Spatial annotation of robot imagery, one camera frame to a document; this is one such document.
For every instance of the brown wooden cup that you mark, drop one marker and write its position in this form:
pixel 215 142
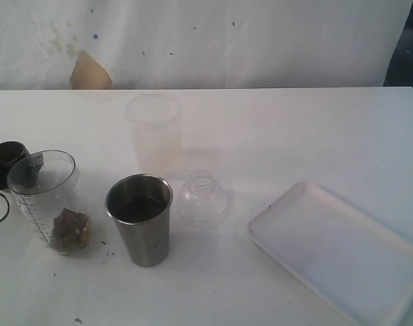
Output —
pixel 27 173

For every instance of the brown wooden pieces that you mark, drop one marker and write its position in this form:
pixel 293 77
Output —
pixel 71 231

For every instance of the stainless steel cup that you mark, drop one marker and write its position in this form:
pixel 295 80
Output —
pixel 140 207

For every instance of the clear measuring shaker cup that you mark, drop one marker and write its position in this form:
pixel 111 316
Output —
pixel 57 187

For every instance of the white plastic tray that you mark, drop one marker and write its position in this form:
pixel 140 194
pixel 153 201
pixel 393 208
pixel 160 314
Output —
pixel 358 266

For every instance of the frosted plastic tall container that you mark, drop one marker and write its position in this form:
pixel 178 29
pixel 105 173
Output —
pixel 155 127

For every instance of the clear plastic dome lid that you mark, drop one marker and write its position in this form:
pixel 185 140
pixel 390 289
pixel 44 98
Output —
pixel 202 201

